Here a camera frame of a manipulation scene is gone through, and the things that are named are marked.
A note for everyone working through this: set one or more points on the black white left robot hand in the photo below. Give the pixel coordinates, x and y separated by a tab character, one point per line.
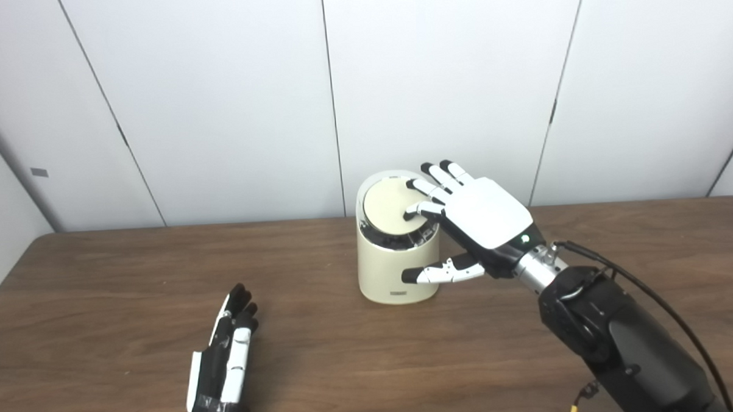
232	369

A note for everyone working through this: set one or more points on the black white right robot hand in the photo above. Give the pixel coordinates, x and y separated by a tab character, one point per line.
482	211

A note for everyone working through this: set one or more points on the cream round bin lid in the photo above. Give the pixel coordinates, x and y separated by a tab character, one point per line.
384	202

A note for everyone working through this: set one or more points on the cream-colored bin body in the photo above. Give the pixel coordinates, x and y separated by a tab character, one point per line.
384	272

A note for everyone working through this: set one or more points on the small grey wall plate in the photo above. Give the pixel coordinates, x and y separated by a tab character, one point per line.
39	172

